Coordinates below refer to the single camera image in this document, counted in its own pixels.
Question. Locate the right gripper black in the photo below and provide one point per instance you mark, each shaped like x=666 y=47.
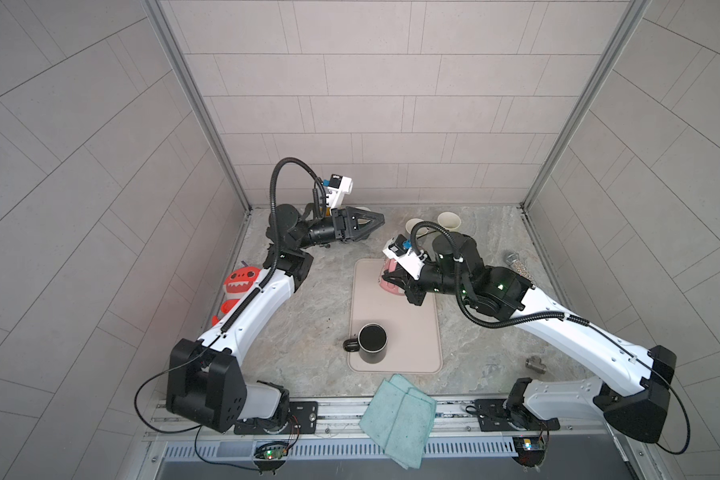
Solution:
x=410 y=285

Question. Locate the beige tray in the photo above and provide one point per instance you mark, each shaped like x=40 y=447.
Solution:
x=413 y=331

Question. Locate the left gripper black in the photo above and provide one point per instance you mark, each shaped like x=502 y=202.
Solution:
x=342 y=229

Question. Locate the left circuit board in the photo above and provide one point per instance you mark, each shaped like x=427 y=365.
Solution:
x=269 y=457

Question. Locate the small metal fitting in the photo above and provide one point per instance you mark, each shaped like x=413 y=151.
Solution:
x=536 y=364

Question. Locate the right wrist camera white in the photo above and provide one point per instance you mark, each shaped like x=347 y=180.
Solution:
x=400 y=250

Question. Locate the red monster plush toy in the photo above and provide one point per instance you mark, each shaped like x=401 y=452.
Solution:
x=235 y=288

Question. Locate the right circuit board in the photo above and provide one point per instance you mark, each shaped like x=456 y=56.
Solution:
x=531 y=451

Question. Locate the aluminium mounting rail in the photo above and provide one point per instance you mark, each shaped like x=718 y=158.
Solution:
x=631 y=427

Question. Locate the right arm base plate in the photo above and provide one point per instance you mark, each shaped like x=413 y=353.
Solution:
x=493 y=415

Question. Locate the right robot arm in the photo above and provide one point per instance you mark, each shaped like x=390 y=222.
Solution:
x=630 y=388

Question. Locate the light green mug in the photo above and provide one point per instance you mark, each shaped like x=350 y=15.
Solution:
x=450 y=221

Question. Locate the teal cloth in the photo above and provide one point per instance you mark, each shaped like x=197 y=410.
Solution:
x=400 y=419

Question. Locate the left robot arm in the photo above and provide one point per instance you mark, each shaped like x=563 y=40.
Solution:
x=205 y=384

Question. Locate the clear tube with grains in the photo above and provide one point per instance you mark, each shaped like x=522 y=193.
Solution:
x=515 y=263

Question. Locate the circuit board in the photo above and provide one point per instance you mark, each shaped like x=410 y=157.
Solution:
x=269 y=457
x=531 y=451

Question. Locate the black mug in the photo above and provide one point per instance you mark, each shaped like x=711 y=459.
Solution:
x=370 y=343

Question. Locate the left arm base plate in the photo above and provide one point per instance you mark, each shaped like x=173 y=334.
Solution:
x=301 y=416

